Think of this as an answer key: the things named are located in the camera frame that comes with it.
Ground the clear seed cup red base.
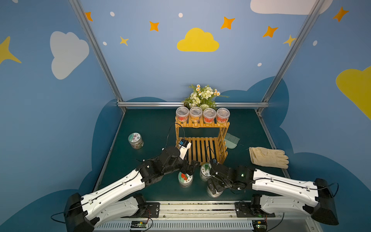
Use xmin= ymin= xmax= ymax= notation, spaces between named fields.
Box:
xmin=176 ymin=106 xmax=189 ymax=123

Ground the clear seed cup orange base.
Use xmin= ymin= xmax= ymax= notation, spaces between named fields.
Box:
xmin=189 ymin=106 xmax=203 ymax=123

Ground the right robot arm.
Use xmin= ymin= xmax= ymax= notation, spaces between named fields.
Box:
xmin=208 ymin=161 xmax=339 ymax=225

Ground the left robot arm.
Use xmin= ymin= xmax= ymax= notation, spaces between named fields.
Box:
xmin=63 ymin=146 xmax=200 ymax=232

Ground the wooden slatted shelf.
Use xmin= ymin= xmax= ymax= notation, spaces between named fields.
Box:
xmin=175 ymin=117 xmax=230 ymax=165

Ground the jar with strawberry lid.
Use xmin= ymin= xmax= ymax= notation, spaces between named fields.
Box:
xmin=178 ymin=172 xmax=193 ymax=188

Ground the jar with green tree lid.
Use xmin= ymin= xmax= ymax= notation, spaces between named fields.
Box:
xmin=200 ymin=163 xmax=212 ymax=182

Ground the jar with pineapple lid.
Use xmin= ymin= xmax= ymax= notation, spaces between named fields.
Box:
xmin=207 ymin=188 xmax=223 ymax=198

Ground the jar with floral lid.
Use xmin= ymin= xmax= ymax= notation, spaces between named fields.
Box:
xmin=128 ymin=132 xmax=144 ymax=149

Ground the beige work glove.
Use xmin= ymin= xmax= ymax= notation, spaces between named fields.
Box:
xmin=249 ymin=147 xmax=289 ymax=169

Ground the right small circuit board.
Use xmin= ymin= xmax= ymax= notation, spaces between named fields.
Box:
xmin=252 ymin=220 xmax=268 ymax=232

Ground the small circuit board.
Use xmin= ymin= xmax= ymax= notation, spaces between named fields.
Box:
xmin=252 ymin=220 xmax=268 ymax=232
xmin=130 ymin=221 xmax=147 ymax=230

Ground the potted white flower bouquet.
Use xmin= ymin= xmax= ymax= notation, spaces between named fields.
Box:
xmin=182 ymin=85 xmax=224 ymax=110

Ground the left small circuit board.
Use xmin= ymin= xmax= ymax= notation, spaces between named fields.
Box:
xmin=130 ymin=221 xmax=147 ymax=230

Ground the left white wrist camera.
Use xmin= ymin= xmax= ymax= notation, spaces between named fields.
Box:
xmin=178 ymin=138 xmax=191 ymax=160

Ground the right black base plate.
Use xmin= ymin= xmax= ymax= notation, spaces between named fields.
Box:
xmin=234 ymin=201 xmax=275 ymax=219

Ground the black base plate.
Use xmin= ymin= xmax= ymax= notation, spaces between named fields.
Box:
xmin=234 ymin=201 xmax=275 ymax=219
xmin=129 ymin=202 xmax=160 ymax=218

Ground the aluminium mounting rail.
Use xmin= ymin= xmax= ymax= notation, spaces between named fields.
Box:
xmin=94 ymin=201 xmax=322 ymax=232

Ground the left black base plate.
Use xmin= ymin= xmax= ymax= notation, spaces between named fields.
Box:
xmin=129 ymin=202 xmax=160 ymax=218

